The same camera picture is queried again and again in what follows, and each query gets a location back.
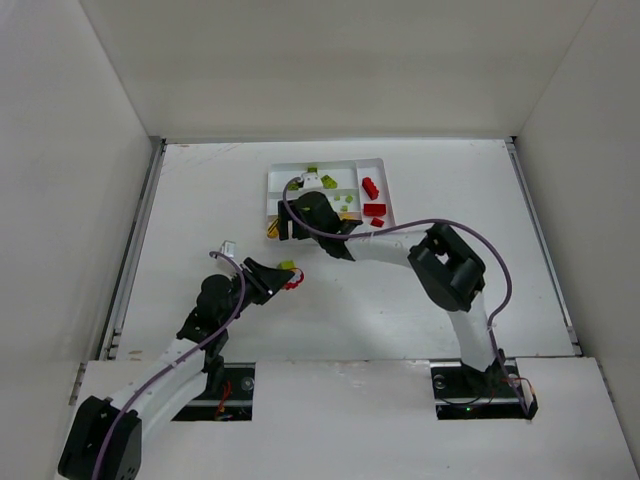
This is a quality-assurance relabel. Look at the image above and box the red white flower lego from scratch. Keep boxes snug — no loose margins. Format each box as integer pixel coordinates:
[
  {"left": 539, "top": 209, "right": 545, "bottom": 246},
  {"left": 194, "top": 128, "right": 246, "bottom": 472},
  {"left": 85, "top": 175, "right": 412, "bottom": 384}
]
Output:
[{"left": 284, "top": 268, "right": 305, "bottom": 290}]

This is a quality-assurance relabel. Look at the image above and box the green sloped lego brick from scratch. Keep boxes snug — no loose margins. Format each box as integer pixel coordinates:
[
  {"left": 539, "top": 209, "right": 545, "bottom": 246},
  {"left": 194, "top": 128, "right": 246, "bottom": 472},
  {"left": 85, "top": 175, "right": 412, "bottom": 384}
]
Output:
[{"left": 321, "top": 175, "right": 338, "bottom": 189}]

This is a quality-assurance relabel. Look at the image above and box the red lego brick large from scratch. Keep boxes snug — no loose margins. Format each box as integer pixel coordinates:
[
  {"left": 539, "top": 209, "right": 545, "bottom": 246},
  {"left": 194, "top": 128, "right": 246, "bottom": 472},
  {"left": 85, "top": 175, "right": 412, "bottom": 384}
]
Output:
[{"left": 362, "top": 203, "right": 387, "bottom": 217}]

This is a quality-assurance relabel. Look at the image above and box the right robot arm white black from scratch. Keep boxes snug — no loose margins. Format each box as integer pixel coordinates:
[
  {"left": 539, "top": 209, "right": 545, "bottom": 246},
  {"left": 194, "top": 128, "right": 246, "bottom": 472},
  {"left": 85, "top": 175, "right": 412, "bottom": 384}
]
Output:
[{"left": 278, "top": 191, "right": 496, "bottom": 372}]

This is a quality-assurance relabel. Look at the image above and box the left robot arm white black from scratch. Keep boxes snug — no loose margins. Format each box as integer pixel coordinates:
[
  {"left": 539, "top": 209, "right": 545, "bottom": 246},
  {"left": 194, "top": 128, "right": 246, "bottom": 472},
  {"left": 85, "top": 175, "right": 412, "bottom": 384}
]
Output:
[{"left": 57, "top": 258, "right": 296, "bottom": 479}]

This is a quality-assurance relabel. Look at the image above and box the white divided sorting tray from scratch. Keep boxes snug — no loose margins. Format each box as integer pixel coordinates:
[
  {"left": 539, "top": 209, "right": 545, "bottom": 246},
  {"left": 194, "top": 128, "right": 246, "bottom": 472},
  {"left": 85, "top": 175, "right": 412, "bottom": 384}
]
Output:
[{"left": 266, "top": 158, "right": 396, "bottom": 235}]

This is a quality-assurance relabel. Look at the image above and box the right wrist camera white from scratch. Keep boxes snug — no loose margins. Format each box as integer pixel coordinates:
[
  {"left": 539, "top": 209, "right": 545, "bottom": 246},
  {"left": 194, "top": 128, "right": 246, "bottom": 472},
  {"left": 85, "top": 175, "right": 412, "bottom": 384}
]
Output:
[{"left": 298, "top": 171, "right": 323, "bottom": 191}]

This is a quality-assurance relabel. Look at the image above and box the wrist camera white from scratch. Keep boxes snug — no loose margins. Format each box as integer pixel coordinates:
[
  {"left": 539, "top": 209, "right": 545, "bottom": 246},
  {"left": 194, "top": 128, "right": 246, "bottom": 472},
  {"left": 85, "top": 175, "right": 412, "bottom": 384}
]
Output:
[
  {"left": 220, "top": 240, "right": 236, "bottom": 258},
  {"left": 298, "top": 171, "right": 323, "bottom": 191}
]

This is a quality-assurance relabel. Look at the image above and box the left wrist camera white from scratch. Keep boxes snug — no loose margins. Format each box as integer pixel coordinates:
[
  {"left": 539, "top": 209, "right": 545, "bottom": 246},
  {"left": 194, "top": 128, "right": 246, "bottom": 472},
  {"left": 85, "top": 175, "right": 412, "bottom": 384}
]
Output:
[{"left": 220, "top": 240, "right": 236, "bottom": 258}]

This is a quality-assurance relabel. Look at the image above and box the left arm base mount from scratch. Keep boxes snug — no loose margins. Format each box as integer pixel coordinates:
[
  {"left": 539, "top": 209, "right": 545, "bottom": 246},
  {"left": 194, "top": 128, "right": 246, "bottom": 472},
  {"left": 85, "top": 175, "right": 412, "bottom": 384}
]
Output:
[{"left": 172, "top": 355, "right": 256, "bottom": 422}]

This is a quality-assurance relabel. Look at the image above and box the left aluminium rail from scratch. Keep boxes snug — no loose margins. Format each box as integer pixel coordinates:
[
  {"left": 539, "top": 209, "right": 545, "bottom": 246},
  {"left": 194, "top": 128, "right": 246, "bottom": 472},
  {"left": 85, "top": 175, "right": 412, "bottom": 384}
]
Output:
[{"left": 90, "top": 136, "right": 167, "bottom": 360}]

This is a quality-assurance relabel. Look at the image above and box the aluminium rail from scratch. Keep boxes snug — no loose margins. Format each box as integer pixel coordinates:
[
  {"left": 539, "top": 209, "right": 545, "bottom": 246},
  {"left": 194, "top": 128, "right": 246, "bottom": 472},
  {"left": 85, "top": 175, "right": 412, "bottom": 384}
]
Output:
[
  {"left": 505, "top": 136, "right": 573, "bottom": 327},
  {"left": 90, "top": 136, "right": 167, "bottom": 360}
]

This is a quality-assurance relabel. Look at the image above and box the right aluminium rail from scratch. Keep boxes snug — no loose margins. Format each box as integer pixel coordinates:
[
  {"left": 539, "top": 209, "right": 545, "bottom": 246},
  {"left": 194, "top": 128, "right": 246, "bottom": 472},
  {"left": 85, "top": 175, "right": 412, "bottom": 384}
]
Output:
[{"left": 505, "top": 136, "right": 573, "bottom": 327}]

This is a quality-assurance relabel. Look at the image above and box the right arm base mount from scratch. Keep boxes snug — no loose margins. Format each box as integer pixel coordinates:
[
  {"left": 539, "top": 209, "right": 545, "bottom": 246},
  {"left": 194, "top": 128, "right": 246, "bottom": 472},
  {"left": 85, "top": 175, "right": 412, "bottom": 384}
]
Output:
[{"left": 430, "top": 360, "right": 539, "bottom": 420}]

